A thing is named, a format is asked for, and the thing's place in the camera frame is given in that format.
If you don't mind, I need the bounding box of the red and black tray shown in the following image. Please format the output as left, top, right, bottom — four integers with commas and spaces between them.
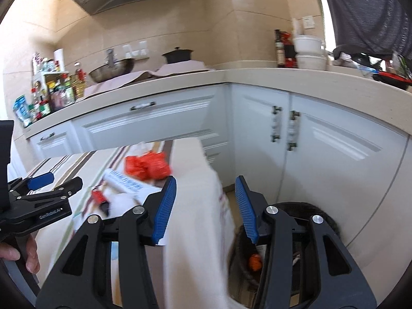
373, 70, 412, 91

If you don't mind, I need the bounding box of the pink stove cover cloth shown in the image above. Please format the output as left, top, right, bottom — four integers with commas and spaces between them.
83, 61, 216, 99

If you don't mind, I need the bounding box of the red plastic bag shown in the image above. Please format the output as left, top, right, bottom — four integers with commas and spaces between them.
125, 152, 171, 181

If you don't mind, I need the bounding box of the black trash bin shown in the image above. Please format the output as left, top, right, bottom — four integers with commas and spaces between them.
227, 201, 342, 308

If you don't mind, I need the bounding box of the white tissue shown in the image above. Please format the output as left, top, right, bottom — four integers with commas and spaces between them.
106, 193, 143, 217

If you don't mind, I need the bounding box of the white spice rack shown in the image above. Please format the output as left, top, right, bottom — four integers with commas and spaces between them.
32, 70, 70, 86

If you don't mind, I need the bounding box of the steel wok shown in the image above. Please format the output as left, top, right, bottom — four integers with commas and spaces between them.
88, 48, 135, 83

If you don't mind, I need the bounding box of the person's grey shirt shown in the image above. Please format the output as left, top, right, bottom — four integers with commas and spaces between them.
317, 0, 412, 61

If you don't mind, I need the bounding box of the yellow cooking oil bottle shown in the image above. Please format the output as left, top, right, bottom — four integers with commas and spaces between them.
74, 63, 87, 99

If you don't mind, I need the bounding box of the group of seasoning bottles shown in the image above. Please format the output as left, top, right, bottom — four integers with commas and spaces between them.
30, 51, 76, 121

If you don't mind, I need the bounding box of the striped tablecloth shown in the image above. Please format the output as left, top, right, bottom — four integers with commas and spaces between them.
24, 137, 239, 309

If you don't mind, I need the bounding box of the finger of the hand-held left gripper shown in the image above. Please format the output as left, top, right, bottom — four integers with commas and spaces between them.
11, 176, 83, 207
7, 173, 55, 198

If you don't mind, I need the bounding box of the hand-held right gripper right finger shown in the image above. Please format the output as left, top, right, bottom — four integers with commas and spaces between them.
234, 176, 377, 309

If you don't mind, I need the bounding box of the dark glass bottle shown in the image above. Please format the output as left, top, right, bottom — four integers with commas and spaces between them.
274, 30, 286, 68

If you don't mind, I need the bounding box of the black lidded pot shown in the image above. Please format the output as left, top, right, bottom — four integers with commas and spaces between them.
162, 47, 194, 64

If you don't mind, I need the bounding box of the blue snack bag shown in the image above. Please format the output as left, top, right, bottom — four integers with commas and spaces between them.
13, 95, 33, 128

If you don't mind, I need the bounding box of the pile of plastic wrappers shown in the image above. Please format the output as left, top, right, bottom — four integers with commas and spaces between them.
333, 47, 391, 78

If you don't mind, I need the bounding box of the cabinet door handle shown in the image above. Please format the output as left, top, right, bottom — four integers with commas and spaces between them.
270, 106, 282, 143
287, 110, 301, 151

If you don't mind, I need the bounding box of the paper towel roll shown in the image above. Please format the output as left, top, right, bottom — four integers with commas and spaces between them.
53, 48, 65, 71

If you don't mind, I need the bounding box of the red and black lighter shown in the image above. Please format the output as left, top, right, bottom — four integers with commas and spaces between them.
92, 187, 110, 217

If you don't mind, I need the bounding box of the white wall switch panel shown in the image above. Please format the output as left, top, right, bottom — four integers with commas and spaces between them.
122, 41, 149, 59

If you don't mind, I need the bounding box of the person's left hand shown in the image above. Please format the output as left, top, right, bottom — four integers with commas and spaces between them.
0, 234, 41, 273

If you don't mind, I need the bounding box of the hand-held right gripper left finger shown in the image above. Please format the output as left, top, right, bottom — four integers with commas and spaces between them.
35, 176, 177, 309

